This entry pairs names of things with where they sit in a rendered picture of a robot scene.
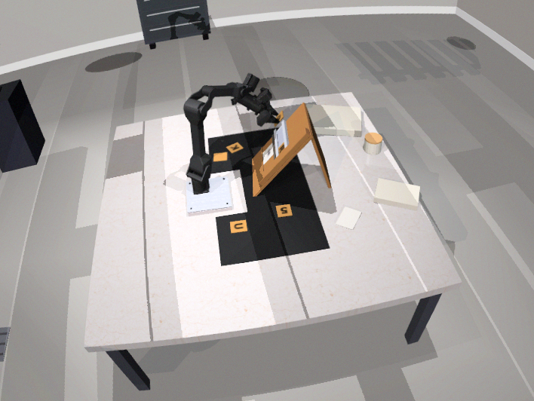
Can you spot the cream rectangular block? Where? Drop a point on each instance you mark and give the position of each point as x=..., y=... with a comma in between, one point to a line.
x=397, y=194

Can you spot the white paper ticket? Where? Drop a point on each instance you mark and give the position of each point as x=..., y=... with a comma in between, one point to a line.
x=267, y=153

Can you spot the white paper card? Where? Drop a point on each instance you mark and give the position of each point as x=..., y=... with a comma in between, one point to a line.
x=348, y=218

